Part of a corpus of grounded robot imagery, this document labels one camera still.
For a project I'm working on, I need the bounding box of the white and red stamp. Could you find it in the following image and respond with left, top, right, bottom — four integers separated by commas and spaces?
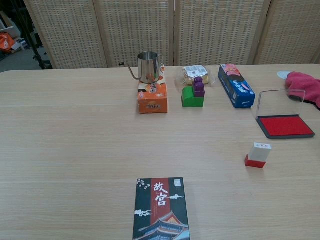
244, 141, 272, 169

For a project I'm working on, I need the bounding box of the red ink pad with lid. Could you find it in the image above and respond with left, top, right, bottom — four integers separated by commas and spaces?
255, 89, 316, 140

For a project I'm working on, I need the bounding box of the orange printed carton box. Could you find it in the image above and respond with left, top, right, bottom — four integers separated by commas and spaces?
136, 63, 169, 115

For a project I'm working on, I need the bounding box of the green toy block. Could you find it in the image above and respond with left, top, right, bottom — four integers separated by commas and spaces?
181, 85, 206, 108

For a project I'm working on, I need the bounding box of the purple toy block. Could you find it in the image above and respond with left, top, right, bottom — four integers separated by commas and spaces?
193, 76, 206, 98

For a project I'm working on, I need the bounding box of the stainless steel gooseneck pitcher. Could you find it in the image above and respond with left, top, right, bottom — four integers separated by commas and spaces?
119, 51, 165, 84

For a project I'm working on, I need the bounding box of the bread in clear wrapper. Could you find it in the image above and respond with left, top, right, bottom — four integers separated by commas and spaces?
175, 65, 216, 88

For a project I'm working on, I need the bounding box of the blue cookie box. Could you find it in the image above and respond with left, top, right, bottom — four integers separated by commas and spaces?
217, 63, 256, 109

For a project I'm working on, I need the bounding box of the wooden rattan folding screen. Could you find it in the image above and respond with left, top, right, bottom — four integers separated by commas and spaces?
23, 0, 320, 70

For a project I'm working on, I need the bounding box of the black Forbidden City printed box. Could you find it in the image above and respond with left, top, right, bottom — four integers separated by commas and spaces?
132, 177, 192, 240

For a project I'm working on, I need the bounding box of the white round disc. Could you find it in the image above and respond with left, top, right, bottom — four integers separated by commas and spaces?
276, 70, 292, 80

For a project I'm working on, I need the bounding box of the black tripod stand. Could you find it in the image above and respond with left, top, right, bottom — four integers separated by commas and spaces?
12, 0, 54, 71

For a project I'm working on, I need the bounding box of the pink cloth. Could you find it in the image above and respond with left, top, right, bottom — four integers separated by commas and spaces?
285, 71, 320, 109

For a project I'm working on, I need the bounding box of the orange bag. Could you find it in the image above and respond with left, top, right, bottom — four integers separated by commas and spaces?
0, 31, 17, 53

